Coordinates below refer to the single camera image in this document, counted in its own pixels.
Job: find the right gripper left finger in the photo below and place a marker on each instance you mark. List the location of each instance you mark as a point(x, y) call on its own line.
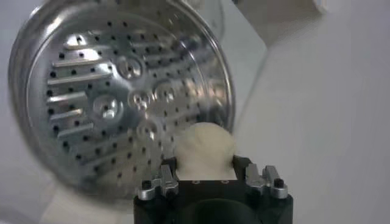
point(166, 182)

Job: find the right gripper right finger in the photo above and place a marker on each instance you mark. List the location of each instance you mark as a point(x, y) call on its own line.
point(254, 179)

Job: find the white steamed baozi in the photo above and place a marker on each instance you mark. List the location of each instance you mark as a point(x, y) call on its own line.
point(205, 152)

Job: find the perforated steel steamer basket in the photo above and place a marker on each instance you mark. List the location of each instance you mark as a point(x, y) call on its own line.
point(91, 91)

